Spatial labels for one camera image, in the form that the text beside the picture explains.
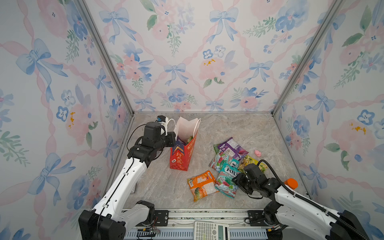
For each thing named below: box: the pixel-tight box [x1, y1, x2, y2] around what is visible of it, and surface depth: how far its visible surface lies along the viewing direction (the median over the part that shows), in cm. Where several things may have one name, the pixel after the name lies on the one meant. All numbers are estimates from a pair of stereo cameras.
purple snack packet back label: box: [218, 137, 249, 161], surface depth 97 cm
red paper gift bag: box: [169, 116, 202, 171], surface depth 86 cm
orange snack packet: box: [187, 170, 220, 202], surface depth 84 cm
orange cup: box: [284, 178, 299, 190], surface depth 77 cm
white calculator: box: [194, 221, 230, 240], surface depth 71 cm
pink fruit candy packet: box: [208, 144, 240, 173], surface depth 93 cm
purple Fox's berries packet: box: [175, 135, 186, 152], surface depth 77 cm
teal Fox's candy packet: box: [215, 162, 242, 199], surface depth 85 cm
